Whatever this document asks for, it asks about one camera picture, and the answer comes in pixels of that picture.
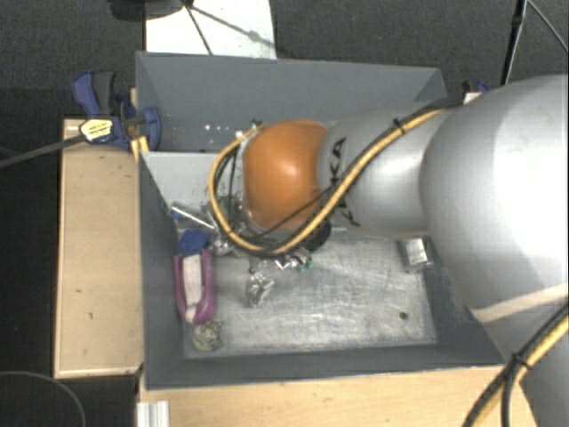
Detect grey metal bin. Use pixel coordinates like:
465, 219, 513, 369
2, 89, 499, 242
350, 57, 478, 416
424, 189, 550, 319
133, 50, 507, 391

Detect blue flat block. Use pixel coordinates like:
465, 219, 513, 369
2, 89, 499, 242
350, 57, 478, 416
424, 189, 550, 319
176, 229, 211, 256

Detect purple and white pouch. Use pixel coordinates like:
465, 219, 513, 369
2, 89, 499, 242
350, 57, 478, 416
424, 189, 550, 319
172, 247, 218, 326

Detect pale wood board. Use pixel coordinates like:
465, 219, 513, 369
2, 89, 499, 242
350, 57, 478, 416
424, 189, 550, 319
53, 117, 146, 380

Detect mottled grey-yellow round lump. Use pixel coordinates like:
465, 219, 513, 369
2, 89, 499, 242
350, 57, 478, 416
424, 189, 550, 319
191, 319, 224, 352

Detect silver foil packet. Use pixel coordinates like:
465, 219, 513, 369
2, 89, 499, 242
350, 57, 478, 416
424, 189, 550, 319
397, 237, 437, 275

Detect shiny silver metal tool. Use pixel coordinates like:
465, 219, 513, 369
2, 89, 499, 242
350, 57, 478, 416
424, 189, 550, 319
169, 199, 216, 231

